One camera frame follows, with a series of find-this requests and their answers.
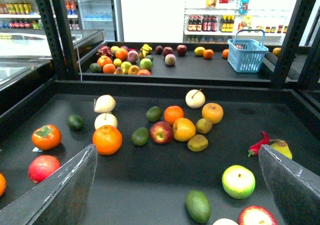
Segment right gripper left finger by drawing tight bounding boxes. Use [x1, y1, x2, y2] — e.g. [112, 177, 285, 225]
[0, 144, 98, 225]

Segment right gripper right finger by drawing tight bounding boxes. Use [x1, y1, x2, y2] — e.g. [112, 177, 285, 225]
[258, 145, 320, 225]

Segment yellow lemon far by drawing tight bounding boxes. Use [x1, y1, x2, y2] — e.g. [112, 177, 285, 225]
[194, 46, 206, 57]

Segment white store shelf bottles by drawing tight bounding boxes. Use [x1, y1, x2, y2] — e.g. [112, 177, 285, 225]
[182, 0, 297, 46]

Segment red apple left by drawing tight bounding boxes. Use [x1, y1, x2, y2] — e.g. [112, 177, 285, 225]
[28, 155, 61, 184]

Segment yellow green pear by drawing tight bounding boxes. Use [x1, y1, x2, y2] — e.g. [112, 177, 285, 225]
[270, 139, 293, 160]

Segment red white apple front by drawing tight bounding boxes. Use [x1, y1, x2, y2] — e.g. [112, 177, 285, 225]
[237, 205, 278, 225]

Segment green apple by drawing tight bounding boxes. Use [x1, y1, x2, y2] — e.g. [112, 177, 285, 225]
[221, 165, 256, 200]

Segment red chili pepper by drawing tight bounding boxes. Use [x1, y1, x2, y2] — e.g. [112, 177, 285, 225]
[248, 131, 270, 157]

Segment orange at left edge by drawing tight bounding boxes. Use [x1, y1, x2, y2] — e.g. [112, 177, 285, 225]
[0, 173, 7, 197]

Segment orange persimmon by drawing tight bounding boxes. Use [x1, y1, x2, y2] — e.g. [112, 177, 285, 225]
[31, 124, 62, 151]

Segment large orange tangerine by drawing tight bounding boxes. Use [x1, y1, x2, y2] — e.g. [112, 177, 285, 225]
[92, 125, 123, 156]

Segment dark green avocado left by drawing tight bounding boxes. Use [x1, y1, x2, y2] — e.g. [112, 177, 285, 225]
[66, 114, 84, 131]

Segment white pear bottom edge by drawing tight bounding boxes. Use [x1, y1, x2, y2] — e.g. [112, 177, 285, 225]
[212, 218, 238, 225]

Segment white pear lower left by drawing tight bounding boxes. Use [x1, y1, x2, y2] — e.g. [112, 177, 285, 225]
[94, 113, 118, 130]

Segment green avocado front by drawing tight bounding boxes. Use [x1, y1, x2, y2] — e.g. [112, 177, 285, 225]
[185, 190, 211, 224]

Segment green lime lower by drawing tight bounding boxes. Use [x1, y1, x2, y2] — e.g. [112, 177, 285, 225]
[131, 127, 150, 147]

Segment green lime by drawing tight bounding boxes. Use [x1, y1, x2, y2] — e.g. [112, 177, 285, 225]
[131, 127, 150, 147]
[146, 106, 163, 122]

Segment white pear upper left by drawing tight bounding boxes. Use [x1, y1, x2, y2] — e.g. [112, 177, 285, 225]
[93, 94, 116, 114]

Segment brown kiwi lower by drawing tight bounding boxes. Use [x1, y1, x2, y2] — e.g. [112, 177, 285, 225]
[187, 134, 209, 152]

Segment brown kiwi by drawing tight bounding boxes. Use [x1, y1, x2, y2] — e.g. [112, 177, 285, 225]
[187, 134, 209, 152]
[195, 118, 213, 135]

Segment brown kiwi upper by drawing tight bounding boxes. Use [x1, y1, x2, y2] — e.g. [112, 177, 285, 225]
[195, 118, 213, 135]

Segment orange yellow apple right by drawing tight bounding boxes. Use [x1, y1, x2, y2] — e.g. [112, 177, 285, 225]
[201, 102, 224, 125]

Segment red yellow apple centre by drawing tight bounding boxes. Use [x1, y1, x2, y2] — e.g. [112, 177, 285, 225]
[149, 121, 174, 145]

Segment green lime upper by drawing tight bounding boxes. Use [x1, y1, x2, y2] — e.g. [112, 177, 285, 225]
[146, 106, 163, 122]

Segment white pear with stem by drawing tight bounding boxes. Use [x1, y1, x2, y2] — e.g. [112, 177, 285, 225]
[185, 89, 206, 109]

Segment orange centre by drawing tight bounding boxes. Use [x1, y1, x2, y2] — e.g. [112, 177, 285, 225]
[164, 105, 184, 126]

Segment small blue basket far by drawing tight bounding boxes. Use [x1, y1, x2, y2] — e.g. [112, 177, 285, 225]
[227, 29, 269, 73]

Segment far fruit pile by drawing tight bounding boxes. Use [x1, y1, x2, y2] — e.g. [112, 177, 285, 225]
[89, 44, 154, 76]

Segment small orange far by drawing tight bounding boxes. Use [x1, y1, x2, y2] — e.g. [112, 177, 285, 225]
[202, 49, 214, 60]

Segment pink peach far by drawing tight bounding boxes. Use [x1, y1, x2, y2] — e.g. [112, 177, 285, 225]
[164, 54, 177, 66]

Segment dark red apple far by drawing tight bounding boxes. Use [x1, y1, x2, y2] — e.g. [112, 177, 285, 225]
[176, 44, 188, 57]

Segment black metal shelf frame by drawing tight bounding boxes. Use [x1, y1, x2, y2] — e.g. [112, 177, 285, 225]
[0, 0, 315, 139]

